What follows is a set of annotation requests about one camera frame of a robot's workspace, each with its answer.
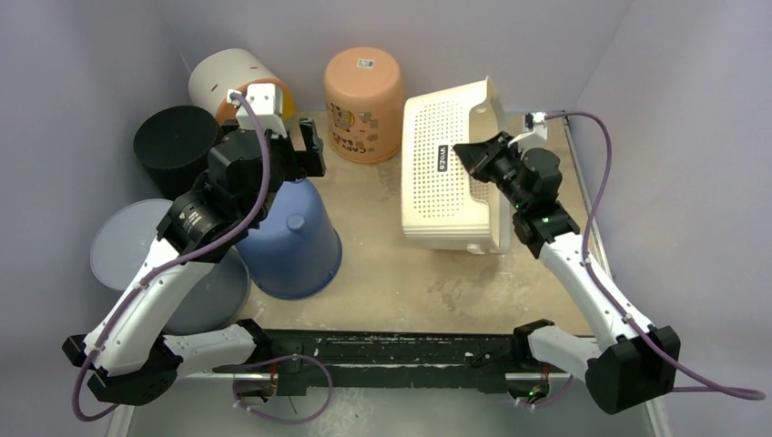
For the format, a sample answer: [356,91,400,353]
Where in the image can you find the cream laundry basket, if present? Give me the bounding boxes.
[401,77,511,255]

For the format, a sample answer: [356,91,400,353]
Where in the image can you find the black large bucket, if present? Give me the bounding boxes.
[133,106,223,200]

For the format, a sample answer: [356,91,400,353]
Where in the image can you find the blue bucket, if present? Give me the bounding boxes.
[236,179,342,300]

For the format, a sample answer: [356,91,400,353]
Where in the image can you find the orange bucket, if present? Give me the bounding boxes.
[323,46,405,164]

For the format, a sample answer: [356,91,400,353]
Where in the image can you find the grey lavender bucket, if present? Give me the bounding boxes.
[90,198,251,336]

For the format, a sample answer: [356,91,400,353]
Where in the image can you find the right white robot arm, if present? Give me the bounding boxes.
[452,132,681,414]

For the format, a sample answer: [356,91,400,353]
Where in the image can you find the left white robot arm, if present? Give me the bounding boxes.
[62,118,326,406]

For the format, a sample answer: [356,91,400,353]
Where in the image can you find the white orange yellow drum toy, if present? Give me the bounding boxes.
[188,48,296,125]

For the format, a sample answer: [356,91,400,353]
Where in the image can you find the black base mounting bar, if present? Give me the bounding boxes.
[214,329,565,396]

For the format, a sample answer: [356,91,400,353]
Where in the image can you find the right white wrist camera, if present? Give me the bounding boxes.
[508,112,548,152]

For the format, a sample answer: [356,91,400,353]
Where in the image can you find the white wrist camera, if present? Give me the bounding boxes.
[508,112,548,152]
[226,83,288,137]

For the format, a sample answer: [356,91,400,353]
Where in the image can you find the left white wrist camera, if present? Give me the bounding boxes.
[226,83,288,137]

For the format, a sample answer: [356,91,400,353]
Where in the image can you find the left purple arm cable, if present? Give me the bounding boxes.
[71,91,271,422]

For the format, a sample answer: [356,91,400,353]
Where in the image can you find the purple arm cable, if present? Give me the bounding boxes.
[543,110,767,402]
[71,91,271,422]

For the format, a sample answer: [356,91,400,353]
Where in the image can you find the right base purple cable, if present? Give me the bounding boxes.
[515,373,574,412]

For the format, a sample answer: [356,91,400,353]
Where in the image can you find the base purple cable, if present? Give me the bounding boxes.
[231,352,335,424]
[515,373,574,412]

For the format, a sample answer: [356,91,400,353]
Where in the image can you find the aluminium rail frame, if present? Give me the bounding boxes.
[106,111,674,437]

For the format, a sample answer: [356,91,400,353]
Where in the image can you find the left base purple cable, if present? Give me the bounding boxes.
[231,352,335,424]

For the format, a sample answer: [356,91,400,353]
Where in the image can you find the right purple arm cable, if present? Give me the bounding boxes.
[543,110,767,402]

